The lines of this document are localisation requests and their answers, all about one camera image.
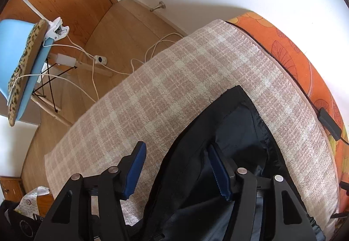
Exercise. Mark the leopard print cushion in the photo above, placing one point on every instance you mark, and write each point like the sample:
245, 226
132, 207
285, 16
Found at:
16, 85

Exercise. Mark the white clip desk lamp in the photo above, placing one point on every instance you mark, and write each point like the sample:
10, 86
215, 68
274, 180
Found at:
56, 31

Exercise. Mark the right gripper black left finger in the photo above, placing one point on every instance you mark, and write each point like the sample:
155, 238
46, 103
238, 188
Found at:
89, 207

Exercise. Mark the metal door stopper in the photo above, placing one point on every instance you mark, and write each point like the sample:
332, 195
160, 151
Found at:
161, 5

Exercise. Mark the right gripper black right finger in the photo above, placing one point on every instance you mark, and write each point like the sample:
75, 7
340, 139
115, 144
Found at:
264, 208

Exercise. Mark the light blue chair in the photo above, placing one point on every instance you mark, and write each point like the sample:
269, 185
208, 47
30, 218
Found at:
14, 34

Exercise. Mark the plaid beige bed blanket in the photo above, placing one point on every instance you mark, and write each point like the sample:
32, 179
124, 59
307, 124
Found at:
161, 98

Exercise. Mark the black pants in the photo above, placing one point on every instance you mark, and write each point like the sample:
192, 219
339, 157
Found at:
185, 202

